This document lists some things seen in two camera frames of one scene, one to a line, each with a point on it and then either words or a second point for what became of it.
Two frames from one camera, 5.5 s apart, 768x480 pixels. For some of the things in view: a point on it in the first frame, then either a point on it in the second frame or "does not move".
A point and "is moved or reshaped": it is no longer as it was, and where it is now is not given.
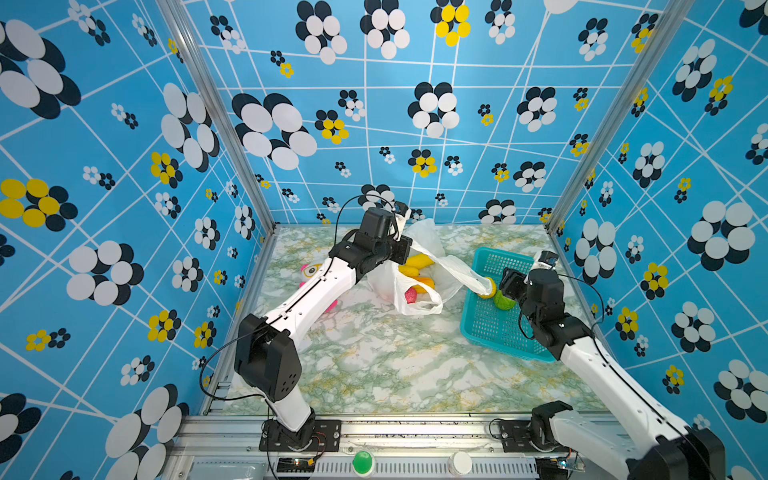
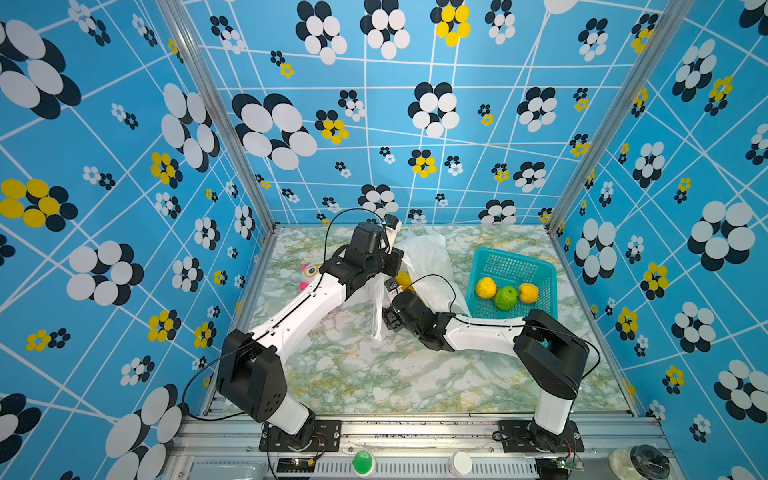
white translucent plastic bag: (429, 277) is moved or reshaped
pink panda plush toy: (309, 272) does not move
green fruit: (503, 302) does not move
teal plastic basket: (483, 320) does not move
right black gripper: (510, 284) -> (390, 318)
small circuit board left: (295, 465) does not move
